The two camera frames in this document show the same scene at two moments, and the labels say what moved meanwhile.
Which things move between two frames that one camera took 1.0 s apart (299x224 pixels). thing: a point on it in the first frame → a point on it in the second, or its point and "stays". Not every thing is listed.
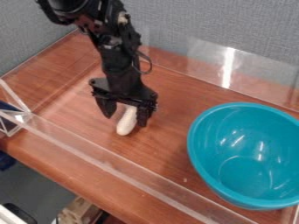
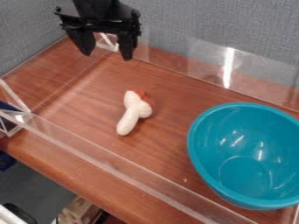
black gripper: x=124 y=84 → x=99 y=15
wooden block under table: x=80 y=213 stays
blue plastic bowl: x=244 y=147 stays
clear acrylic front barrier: x=120 y=171 stays
